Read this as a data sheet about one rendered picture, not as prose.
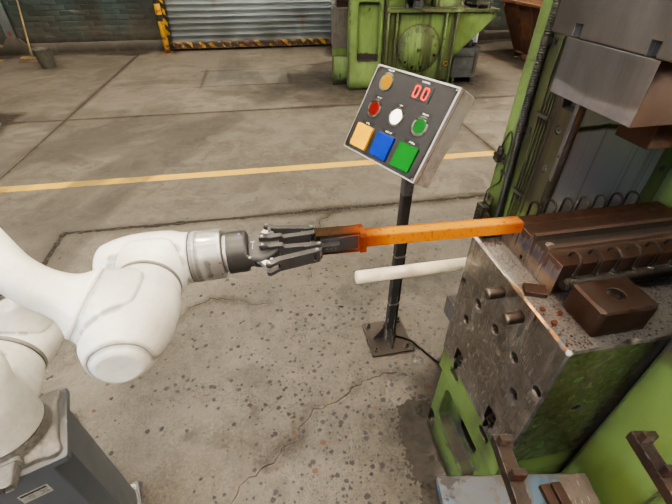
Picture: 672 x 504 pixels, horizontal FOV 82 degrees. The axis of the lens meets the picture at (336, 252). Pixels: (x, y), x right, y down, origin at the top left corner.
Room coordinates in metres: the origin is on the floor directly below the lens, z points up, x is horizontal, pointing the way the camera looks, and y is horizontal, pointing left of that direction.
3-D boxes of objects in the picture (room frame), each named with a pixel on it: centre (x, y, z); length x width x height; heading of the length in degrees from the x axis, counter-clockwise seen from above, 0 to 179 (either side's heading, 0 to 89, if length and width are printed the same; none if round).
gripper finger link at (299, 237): (0.57, 0.09, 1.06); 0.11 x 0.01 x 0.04; 105
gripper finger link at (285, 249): (0.54, 0.08, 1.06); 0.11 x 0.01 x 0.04; 96
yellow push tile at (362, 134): (1.22, -0.09, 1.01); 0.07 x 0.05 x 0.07; 36
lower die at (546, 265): (0.72, -0.64, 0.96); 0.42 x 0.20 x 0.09; 101
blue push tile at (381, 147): (1.14, -0.15, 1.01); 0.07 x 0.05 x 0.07; 36
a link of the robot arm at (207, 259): (0.53, 0.22, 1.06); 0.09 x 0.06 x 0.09; 11
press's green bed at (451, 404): (0.67, -0.66, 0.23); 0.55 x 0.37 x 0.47; 101
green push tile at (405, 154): (1.06, -0.20, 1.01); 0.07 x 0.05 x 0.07; 36
